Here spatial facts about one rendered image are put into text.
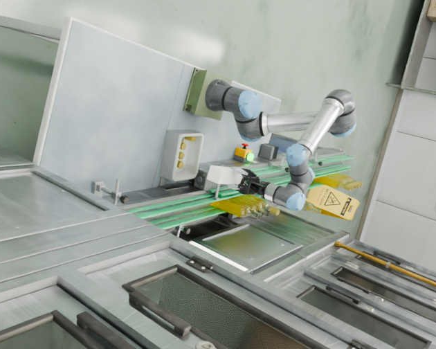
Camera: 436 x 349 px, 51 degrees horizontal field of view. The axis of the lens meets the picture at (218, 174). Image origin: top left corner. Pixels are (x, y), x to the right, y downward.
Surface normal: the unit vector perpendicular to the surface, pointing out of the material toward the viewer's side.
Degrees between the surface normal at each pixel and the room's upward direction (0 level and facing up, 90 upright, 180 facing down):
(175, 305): 90
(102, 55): 0
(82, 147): 0
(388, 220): 90
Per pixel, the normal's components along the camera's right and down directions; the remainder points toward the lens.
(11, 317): 0.19, -0.95
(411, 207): -0.59, 0.10
